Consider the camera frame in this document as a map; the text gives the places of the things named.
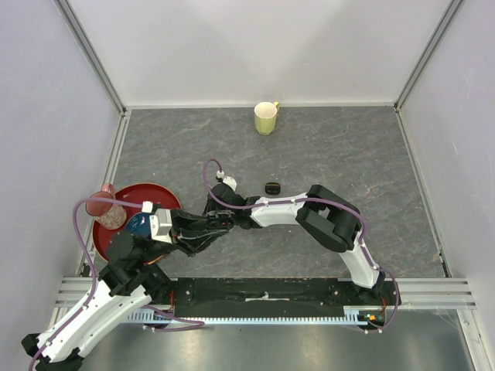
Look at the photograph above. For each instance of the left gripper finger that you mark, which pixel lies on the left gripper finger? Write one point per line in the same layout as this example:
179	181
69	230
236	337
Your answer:
183	219
198	240

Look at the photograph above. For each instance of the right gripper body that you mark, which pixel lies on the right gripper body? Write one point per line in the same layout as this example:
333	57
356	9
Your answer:
212	207

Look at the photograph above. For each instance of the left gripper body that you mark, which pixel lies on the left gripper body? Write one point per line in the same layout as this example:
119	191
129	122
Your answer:
175	226

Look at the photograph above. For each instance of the black glossy charging case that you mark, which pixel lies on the black glossy charging case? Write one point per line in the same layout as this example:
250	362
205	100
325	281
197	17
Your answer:
272	188

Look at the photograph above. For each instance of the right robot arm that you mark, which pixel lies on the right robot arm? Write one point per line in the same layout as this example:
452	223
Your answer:
333	222

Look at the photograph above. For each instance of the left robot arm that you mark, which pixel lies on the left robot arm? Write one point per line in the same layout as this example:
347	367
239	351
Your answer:
130	280

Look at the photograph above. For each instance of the red round tray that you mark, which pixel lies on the red round tray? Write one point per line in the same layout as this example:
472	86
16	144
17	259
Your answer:
137	193

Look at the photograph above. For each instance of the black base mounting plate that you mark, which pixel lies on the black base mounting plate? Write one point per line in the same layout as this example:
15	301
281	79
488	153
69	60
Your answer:
188	291

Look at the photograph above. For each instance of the blue plate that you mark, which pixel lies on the blue plate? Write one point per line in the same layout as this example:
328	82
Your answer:
139	224

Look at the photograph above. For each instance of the pink floral mug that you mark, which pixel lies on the pink floral mug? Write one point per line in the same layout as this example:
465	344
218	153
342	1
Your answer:
110	215

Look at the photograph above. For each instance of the yellow-green mug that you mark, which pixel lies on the yellow-green mug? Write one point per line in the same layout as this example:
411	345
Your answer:
265	117

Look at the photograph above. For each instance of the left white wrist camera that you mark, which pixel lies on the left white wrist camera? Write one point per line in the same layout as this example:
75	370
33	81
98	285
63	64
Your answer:
161	225

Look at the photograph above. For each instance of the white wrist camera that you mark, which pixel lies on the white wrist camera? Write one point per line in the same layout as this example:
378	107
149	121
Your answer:
230	182
161	225

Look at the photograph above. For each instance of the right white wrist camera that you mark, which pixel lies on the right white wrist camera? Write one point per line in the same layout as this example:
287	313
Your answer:
230	182

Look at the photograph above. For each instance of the slotted cable duct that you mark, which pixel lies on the slotted cable duct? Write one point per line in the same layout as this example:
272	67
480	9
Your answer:
150	318

